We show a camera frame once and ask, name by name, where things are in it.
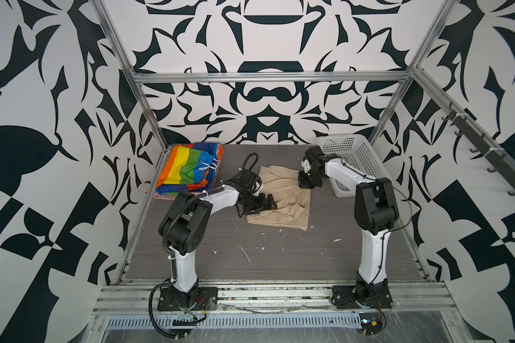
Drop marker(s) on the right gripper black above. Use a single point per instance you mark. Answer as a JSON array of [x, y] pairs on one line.
[[304, 184]]

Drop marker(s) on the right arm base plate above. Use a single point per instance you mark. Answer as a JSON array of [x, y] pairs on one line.
[[361, 296]]

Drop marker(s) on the pink shorts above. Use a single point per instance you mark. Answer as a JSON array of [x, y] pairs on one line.
[[165, 197]]

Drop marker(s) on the aluminium frame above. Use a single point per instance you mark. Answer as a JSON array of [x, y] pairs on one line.
[[290, 72]]

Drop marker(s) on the white plastic basket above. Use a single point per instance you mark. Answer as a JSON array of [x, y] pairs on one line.
[[356, 151]]

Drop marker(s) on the rainbow coloured shorts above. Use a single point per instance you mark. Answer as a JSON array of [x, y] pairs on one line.
[[191, 168]]

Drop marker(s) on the beige shorts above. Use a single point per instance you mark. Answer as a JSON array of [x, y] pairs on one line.
[[293, 202]]

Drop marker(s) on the small electronics board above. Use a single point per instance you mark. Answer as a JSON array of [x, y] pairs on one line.
[[371, 324]]

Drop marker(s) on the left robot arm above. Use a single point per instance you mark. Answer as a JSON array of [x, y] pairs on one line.
[[183, 227]]

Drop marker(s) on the white slotted cable duct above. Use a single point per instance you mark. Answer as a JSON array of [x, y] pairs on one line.
[[242, 321]]

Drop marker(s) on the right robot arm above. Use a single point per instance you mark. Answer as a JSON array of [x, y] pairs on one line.
[[375, 211]]

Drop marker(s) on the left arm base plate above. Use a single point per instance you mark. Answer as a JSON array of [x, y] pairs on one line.
[[200, 298]]

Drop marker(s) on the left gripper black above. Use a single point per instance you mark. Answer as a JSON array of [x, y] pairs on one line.
[[262, 206]]

